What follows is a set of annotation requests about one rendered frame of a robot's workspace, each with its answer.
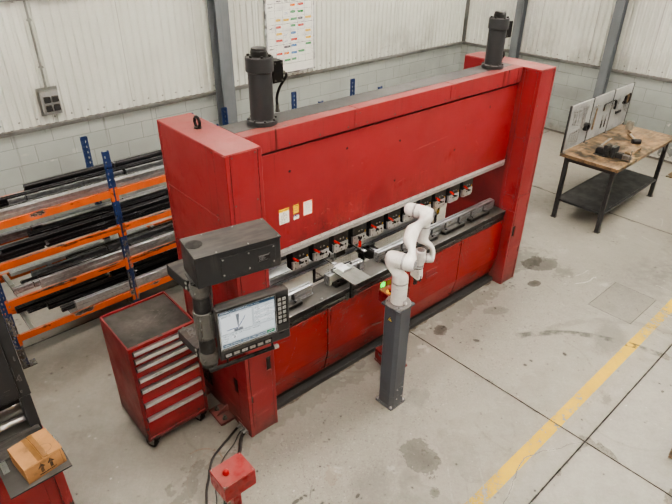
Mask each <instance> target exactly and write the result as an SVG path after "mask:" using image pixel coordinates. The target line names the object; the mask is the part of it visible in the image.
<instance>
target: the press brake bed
mask: <svg viewBox="0 0 672 504"><path fill-rule="evenodd" d="M503 217H504V215H502V216H500V217H498V218H496V219H494V220H492V221H490V222H488V223H486V224H484V225H482V226H480V227H478V228H476V229H474V230H472V231H470V232H468V233H466V234H464V235H462V236H460V237H458V238H456V239H454V240H452V241H450V242H448V243H446V244H444V245H442V246H440V247H438V248H436V249H435V259H434V262H433V263H424V267H423V277H422V279H421V281H420V282H419V281H418V282H417V284H416V285H414V284H413V277H412V276H411V275H410V272H408V271H405V272H406V273H407V274H408V277H409V280H408V287H409V297H408V298H409V299H410V300H411V301H412V302H414V303H415V305H414V306H413V307H411V314H410V324H409V330H410V329H412V328H414V327H415V326H417V325H419V324H420V323H422V322H424V321H425V320H427V319H429V318H431V317H432V316H434V315H436V314H437V313H439V312H440V311H442V310H444V309H445V308H447V307H449V306H451V305H452V304H454V303H456V302H457V301H459V300H460V299H462V298H464V297H465V296H467V295H469V294H471V293H472V292H474V291H476V290H477V289H479V288H481V287H482V286H484V285H485V284H487V283H488V282H491V281H492V277H491V276H489V275H488V272H490V270H491V268H492V266H493V263H494V261H495V259H496V257H497V251H498V246H499V240H500V235H501V230H502V224H503ZM435 267H437V270H436V272H438V273H437V274H436V275H434V276H432V277H430V278H428V279H426V272H427V271H429V270H431V269H433V268H435ZM390 278H392V274H391V273H390V272H388V273H386V274H384V275H382V276H380V277H378V278H376V279H374V280H372V281H370V282H368V283H366V284H364V285H362V286H360V287H358V288H356V289H355V295H354V297H353V298H349V296H350V292H349V293H347V294H345V295H343V296H341V297H339V298H337V299H335V300H333V301H331V302H329V303H327V304H325V305H323V306H321V307H319V308H317V309H315V310H313V311H311V312H309V313H307V314H305V315H303V316H301V317H299V318H297V319H295V320H293V321H291V322H289V323H290V336H289V337H286V338H283V339H281V340H278V341H275V342H273V345H274V344H279V348H277V349H274V366H275V382H276V398H277V410H278V409H279V408H281V407H282V406H284V405H286V404H288V403H289V402H291V401H292V400H294V399H296V398H298V397H299V396H301V395H302V394H304V393H306V392H308V391H309V390H311V389H313V388H314V387H316V386H318V385H319V384H321V383H323V382H324V381H326V380H328V379H329V378H331V377H332V376H334V375H336V374H337V373H339V372H341V371H342V370H344V369H346V368H347V367H349V366H351V365H352V364H354V363H356V362H357V361H359V360H361V359H362V358H364V357H366V356H367V355H369V354H371V353H372V352H374V351H375V348H376V347H378V346H381V345H382V341H383V327H384V312H385V306H384V305H382V304H381V302H380V301H379V300H378V295H379V283H380V282H383V281H385V280H388V279H390Z"/></svg>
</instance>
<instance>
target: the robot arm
mask: <svg viewBox="0 0 672 504"><path fill-rule="evenodd" d="M404 212H405V214H406V215H408V216H410V217H414V218H418V219H419V220H417V221H416V222H414V223H411V224H409V225H408V226H407V228H406V230H405V233H404V237H403V243H404V245H405V246H406V248H407V249H408V253H407V254H406V253H403V252H399V251H395V250H391V251H388V252H387V253H386V255H385V264H386V267H387V268H388V270H389V271H390V273H391V274H392V284H391V295H390V296H388V297H387V298H386V301H385V302H386V305H387V306H388V307H389V308H391V309H394V310H405V309H408V308H409V307H410V306H411V300H410V299H409V298H408V297H407V292H408V280H409V277H408V274H407V273H406V272H405V271H408V272H410V275H411V276H412V277H413V284H414V285H416V284H417V282H418V281H419V282H420V281H421V279H422V277H423V267H424V263H433V262H434V259H435V247H434V245H433V244H432V243H431V242H430V241H429V239H428V237H429V231H430V224H431V222H432V221H433V219H434V216H435V212H434V210H433V209H432V208H430V207H427V206H424V205H420V204H416V203H407V204H406V205H405V206H404ZM416 242H418V243H420V244H423V245H425V246H427V247H428V248H429V249H430V252H429V253H426V249H425V248H422V247H418V248H416Z"/></svg>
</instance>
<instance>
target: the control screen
mask: <svg viewBox="0 0 672 504"><path fill-rule="evenodd" d="M218 319H219V327H220V335H221V343H222V350H224V349H226V348H229V347H232V346H235V345H238V344H240V343H243V342H246V341H249V340H252V339H254V338H257V337H260V336H263V335H265V334H268V333H271V332H274V331H276V324H275V307H274V296H272V297H269V298H266V299H263V300H260V301H257V302H254V303H251V304H248V305H245V306H242V307H239V308H236V309H233V310H230V311H227V312H223V313H220V314H218ZM234 335H237V336H238V337H237V338H234V339H232V336H234Z"/></svg>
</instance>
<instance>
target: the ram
mask: <svg viewBox="0 0 672 504"><path fill-rule="evenodd" d="M517 88H518V84H516V83H515V84H511V85H508V86H504V87H500V88H497V89H493V90H490V91H486V92H483V93H479V94H475V95H472V96H468V97H465V98H461V99H457V100H454V101H450V102H447V103H443V104H440V105H436V106H432V107H429V108H425V109H422V110H418V111H415V112H411V113H407V114H404V115H400V116H397V117H393V118H389V119H386V120H382V121H379V122H375V123H372V124H368V125H364V126H361V127H357V128H354V129H350V130H347V131H343V132H339V133H336V134H332V135H329V136H325V137H322V138H318V139H314V140H311V141H307V142H304V143H300V144H297V145H293V146H289V147H286V148H282V149H279V150H275V151H272V152H268V153H264V154H262V170H263V186H264V202H265V219H266V222H267V223H268V224H269V225H270V226H271V227H272V228H273V229H274V230H275V231H277V232H278V233H279V234H280V235H281V238H280V248H281V250H282V249H285V248H287V247H290V246H292V245H295V244H297V243H300V242H302V241H304V240H307V239H309V238H312V237H314V236H317V235H319V234H322V233H324V232H327V231H329V230H332V229H334V228H337V227H339V226H341V225H344V224H346V223H349V222H351V221H354V220H356V219H359V218H361V217H364V216H366V215H369V214H371V213H374V212H376V211H378V210H381V209H383V208H386V207H388V206H391V205H393V204H396V203H398V202H401V201H403V200H406V199H408V198H411V197H413V196H415V195H418V194H420V193H423V192H425V191H428V190H430V189H433V188H435V187H438V186H440V185H443V184H445V183H447V182H450V181H452V180H455V179H457V178H460V177H462V176H465V175H467V174H470V173H472V172H475V171H477V170H480V169H482V168H484V167H487V166H489V165H492V164H494V163H497V162H499V161H502V160H504V159H505V157H506V151H507V145H508V139H509V134H510V128H511V122H512V117H513V111H514V105H515V99H516V94H517ZM504 163H505V162H504ZM504 163H501V164H499V165H496V166H494V167H492V168H489V169H487V170H484V171H482V172H479V173H477V174H475V175H472V176H470V177H467V178H465V179H462V180H460V181H457V182H455V183H453V184H450V185H448V186H445V187H443V188H440V189H438V190H436V191H433V192H431V193H428V194H426V195H423V196H421V197H418V198H416V199H414V200H411V201H409V202H406V203H404V204H401V205H399V206H397V207H394V208H392V209H389V210H387V211H384V212H382V213H379V214H377V215H375V216H372V217H370V218H367V219H365V220H362V221H360V222H358V223H355V224H353V225H350V226H348V227H345V228H343V229H340V230H338V231H336V232H333V233H331V234H328V235H326V236H323V237H321V238H319V239H316V240H314V241H311V242H309V243H306V244H304V245H302V246H299V247H297V248H294V249H292V250H289V251H287V252H284V253H282V254H281V257H283V256H286V255H288V254H290V253H293V252H295V251H298V250H300V249H302V248H305V247H307V246H310V245H312V244H314V243H317V242H319V241H322V240H324V239H327V238H329V237H331V236H334V235H336V234H339V233H341V232H343V231H346V230H348V229H351V228H353V227H355V226H358V225H360V224H363V223H365V222H368V221H370V220H372V219H375V218H377V217H380V216H382V215H384V214H387V213H389V212H392V211H394V210H396V209H399V208H401V207H404V206H405V205H406V204H407V203H413V202H416V201H418V200H421V199H423V198H425V197H428V196H430V195H433V194H435V193H437V192H440V191H442V190H445V189H447V188H449V187H452V186H454V185H457V184H459V183H462V182H464V181H466V180H469V179H471V178H474V177H476V176H478V175H481V174H483V173H486V172H488V171H490V170H493V169H495V168H498V167H500V166H503V165H504ZM310 199H312V213H311V214H308V215H305V216H303V202H305V201H308V200H310ZM296 204H299V212H298V213H295V214H293V205H296ZM288 207H289V222H287V223H285V224H282V225H280V223H279V210H282V209H285V208H288ZM297 214H299V218H298V219H295V220H294V217H293V216H294V215H297Z"/></svg>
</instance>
